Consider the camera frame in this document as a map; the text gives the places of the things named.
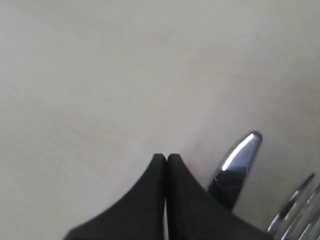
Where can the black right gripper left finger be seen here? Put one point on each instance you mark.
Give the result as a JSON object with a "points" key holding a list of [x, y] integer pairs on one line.
{"points": [[138, 215]]}

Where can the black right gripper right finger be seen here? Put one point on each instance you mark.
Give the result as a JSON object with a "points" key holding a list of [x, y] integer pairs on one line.
{"points": [[192, 214]]}

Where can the silver table knife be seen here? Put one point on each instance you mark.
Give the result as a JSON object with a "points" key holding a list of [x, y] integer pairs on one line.
{"points": [[230, 175]]}

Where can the silver fork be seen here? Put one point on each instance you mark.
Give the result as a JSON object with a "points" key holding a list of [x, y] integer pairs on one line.
{"points": [[299, 217]]}

